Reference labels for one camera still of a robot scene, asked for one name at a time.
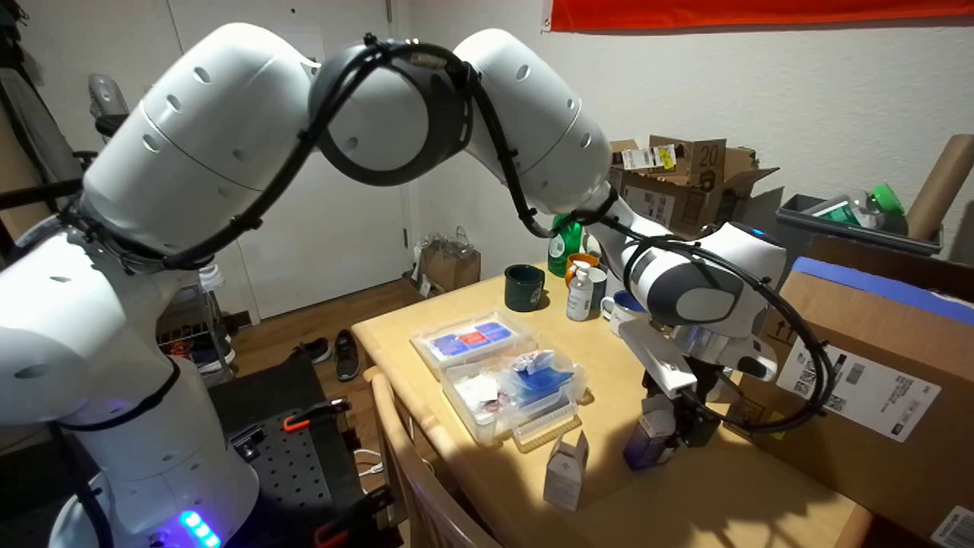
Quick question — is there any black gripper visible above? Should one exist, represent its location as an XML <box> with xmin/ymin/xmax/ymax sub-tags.
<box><xmin>641</xmin><ymin>360</ymin><xmax>729</xmax><ymax>449</ymax></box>

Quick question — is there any blue bandage box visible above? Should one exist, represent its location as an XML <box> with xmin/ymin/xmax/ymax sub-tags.
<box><xmin>622</xmin><ymin>401</ymin><xmax>680</xmax><ymax>475</ymax></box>

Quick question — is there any small grey cardboard box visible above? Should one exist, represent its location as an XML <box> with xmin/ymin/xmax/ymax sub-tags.
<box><xmin>543</xmin><ymin>430</ymin><xmax>593</xmax><ymax>513</ymax></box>

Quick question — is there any clear plastic first aid case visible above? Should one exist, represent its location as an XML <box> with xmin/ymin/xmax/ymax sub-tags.
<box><xmin>407</xmin><ymin>311</ymin><xmax>591</xmax><ymax>455</ymax></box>

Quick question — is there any white mug blue rim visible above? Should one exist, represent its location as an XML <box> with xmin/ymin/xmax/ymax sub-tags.
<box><xmin>600</xmin><ymin>289</ymin><xmax>650</xmax><ymax>329</ymax></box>

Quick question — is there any blue glove bag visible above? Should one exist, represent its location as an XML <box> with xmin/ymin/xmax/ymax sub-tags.
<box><xmin>506</xmin><ymin>352</ymin><xmax>575</xmax><ymax>406</ymax></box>

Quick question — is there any clear hand sanitizer bottle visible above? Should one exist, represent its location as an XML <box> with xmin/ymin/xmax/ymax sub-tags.
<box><xmin>563</xmin><ymin>269</ymin><xmax>593</xmax><ymax>327</ymax></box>

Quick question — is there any orange mug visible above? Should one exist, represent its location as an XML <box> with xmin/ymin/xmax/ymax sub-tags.
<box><xmin>563</xmin><ymin>252</ymin><xmax>607</xmax><ymax>287</ymax></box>

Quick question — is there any clear plastic supply bag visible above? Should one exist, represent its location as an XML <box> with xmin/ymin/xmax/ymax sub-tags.
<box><xmin>459</xmin><ymin>372</ymin><xmax>531</xmax><ymax>426</ymax></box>

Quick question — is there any dark green mug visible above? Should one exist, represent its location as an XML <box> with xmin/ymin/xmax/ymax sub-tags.
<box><xmin>504</xmin><ymin>264</ymin><xmax>551</xmax><ymax>312</ymax></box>

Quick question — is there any green dish soap bottle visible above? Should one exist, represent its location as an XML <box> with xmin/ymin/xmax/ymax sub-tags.
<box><xmin>546</xmin><ymin>211</ymin><xmax>591</xmax><ymax>280</ymax></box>

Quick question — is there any cardboard box blue tape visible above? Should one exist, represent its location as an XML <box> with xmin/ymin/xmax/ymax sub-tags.
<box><xmin>726</xmin><ymin>252</ymin><xmax>974</xmax><ymax>545</ymax></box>

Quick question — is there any blue white box front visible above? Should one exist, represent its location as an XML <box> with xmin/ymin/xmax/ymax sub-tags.
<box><xmin>424</xmin><ymin>317</ymin><xmax>522</xmax><ymax>362</ymax></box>

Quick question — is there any large open cardboard box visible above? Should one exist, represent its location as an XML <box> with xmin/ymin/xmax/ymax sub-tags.
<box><xmin>607</xmin><ymin>133</ymin><xmax>787</xmax><ymax>237</ymax></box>

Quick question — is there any dark grey trash bin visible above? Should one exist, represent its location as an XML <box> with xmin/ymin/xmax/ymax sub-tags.
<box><xmin>774</xmin><ymin>192</ymin><xmax>940</xmax><ymax>255</ymax></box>

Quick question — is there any wooden chair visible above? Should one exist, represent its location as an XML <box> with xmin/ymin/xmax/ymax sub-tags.
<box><xmin>363</xmin><ymin>364</ymin><xmax>501</xmax><ymax>548</ymax></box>

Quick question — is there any cardboard box on floor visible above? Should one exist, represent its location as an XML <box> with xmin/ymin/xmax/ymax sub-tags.
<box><xmin>420</xmin><ymin>237</ymin><xmax>485</xmax><ymax>296</ymax></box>

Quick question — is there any green plastic object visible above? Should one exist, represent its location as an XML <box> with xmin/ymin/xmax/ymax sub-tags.
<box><xmin>809</xmin><ymin>180</ymin><xmax>907</xmax><ymax>231</ymax></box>

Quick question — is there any black shoe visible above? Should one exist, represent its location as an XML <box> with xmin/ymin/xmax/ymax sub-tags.
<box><xmin>333</xmin><ymin>329</ymin><xmax>363</xmax><ymax>383</ymax></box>
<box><xmin>293</xmin><ymin>336</ymin><xmax>336</xmax><ymax>368</ymax></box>

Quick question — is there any brown cardboard tube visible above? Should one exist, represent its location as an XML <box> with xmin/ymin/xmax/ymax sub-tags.
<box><xmin>903</xmin><ymin>130</ymin><xmax>974</xmax><ymax>242</ymax></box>

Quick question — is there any black robot cart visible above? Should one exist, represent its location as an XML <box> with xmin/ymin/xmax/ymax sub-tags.
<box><xmin>191</xmin><ymin>352</ymin><xmax>377</xmax><ymax>548</ymax></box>

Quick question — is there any black office chair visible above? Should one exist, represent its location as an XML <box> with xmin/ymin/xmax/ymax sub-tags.
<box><xmin>0</xmin><ymin>0</ymin><xmax>135</xmax><ymax>237</ymax></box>

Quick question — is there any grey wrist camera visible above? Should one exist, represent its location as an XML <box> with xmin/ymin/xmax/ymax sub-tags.
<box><xmin>619</xmin><ymin>317</ymin><xmax>704</xmax><ymax>398</ymax></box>

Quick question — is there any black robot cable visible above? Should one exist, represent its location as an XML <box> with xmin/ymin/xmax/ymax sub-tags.
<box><xmin>57</xmin><ymin>34</ymin><xmax>837</xmax><ymax>436</ymax></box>

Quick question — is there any orange handled clamp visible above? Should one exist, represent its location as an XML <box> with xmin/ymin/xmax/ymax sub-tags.
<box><xmin>279</xmin><ymin>395</ymin><xmax>354</xmax><ymax>437</ymax></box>

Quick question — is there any red wall banner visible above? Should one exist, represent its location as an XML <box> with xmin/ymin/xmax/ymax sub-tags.
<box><xmin>546</xmin><ymin>0</ymin><xmax>974</xmax><ymax>36</ymax></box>

